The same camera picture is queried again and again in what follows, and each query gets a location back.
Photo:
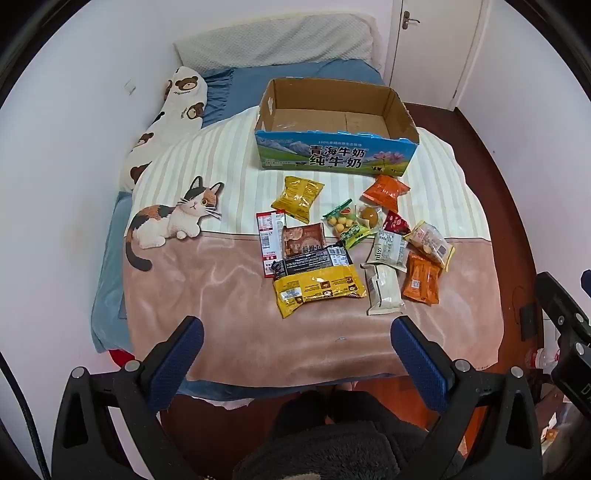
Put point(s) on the red cloth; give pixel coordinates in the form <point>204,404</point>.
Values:
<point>121,357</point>

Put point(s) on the small red snack packet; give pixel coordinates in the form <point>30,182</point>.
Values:
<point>395,224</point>

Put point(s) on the yellow chip packet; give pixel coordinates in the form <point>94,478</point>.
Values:
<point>298,196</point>

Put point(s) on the white door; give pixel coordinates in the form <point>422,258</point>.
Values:
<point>438,50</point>

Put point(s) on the plain white snack packet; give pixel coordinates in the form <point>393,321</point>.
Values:
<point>384,290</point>

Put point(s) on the long red white packet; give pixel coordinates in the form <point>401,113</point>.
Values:
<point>268,240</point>

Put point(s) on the green packet of yellow balls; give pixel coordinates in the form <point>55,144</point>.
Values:
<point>340,225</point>

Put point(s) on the clear pastry packet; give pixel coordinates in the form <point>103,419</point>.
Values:
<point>429,242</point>

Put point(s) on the white labelled snack packet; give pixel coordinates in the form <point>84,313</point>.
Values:
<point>387,250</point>

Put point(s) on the cardboard box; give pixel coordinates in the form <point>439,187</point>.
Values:
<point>323,154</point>

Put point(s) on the brown cookie packet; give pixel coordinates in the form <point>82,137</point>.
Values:
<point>304,239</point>

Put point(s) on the plastic bottle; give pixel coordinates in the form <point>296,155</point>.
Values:
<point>545,359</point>

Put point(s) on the person's legs in dark fleece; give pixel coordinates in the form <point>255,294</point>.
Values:
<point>332,443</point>

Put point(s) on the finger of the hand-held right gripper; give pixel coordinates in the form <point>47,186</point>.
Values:
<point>556,300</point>
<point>587,282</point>

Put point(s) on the braised egg packet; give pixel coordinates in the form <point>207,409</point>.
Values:
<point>369,216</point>

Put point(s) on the white wall switch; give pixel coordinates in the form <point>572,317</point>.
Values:
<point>130,86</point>

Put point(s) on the large yellow snack packet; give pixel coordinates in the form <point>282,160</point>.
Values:
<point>318,288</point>

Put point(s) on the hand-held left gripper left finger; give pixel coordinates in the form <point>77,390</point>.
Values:
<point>178,364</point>

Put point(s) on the black snack packet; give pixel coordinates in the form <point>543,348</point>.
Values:
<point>314,261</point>

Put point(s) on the orange crinkled snack packet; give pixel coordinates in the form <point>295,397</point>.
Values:
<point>385,193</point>

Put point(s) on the cat print striped blanket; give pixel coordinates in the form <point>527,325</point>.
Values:
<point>221,286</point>

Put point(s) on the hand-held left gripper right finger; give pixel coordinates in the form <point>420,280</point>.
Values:
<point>418,364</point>

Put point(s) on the bear print pillow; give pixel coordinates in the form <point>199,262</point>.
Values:
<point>178,106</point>

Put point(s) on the white textured pillow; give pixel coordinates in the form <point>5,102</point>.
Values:
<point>277,41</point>

